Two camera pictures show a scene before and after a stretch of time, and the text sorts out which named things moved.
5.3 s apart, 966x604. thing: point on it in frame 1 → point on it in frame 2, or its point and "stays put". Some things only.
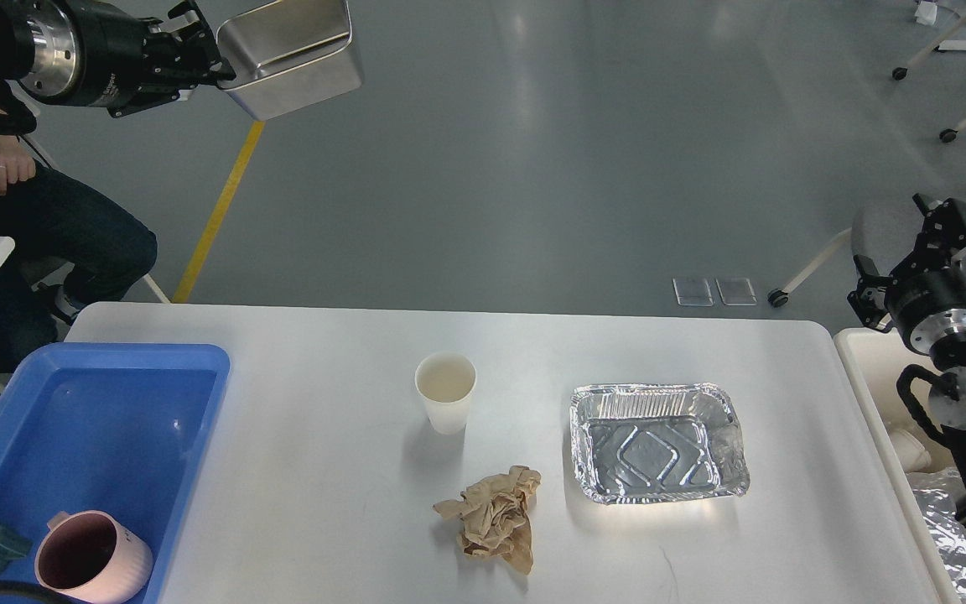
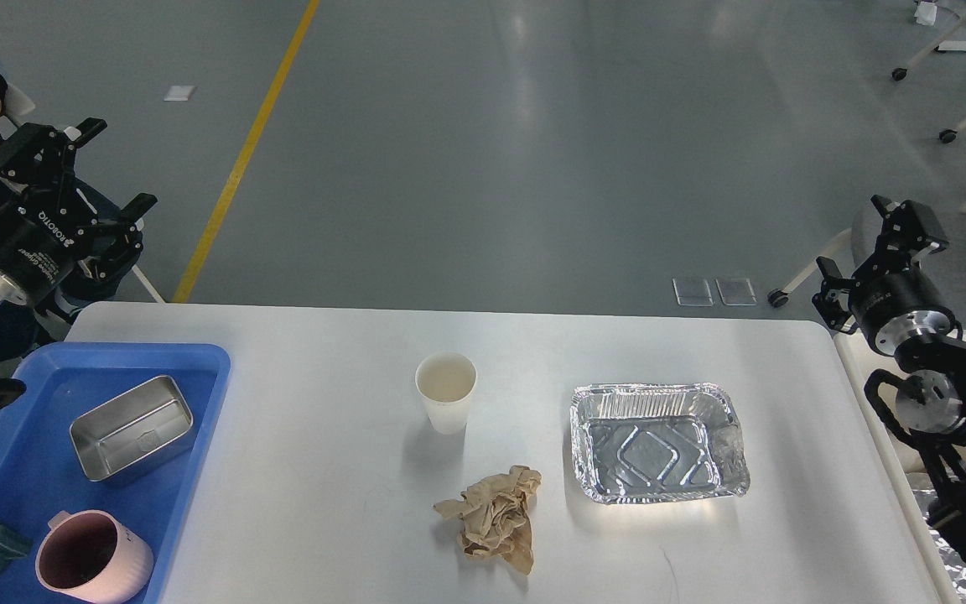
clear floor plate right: [736, 291] stays put
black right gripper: [932, 304] → [890, 296]
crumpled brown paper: [494, 514] stays put
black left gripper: [88, 53] → [11, 253]
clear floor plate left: [693, 291] stays put
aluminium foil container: [657, 442] stays put
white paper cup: [446, 381] stays put
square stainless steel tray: [289, 54] → [131, 428]
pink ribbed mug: [90, 557] stays put
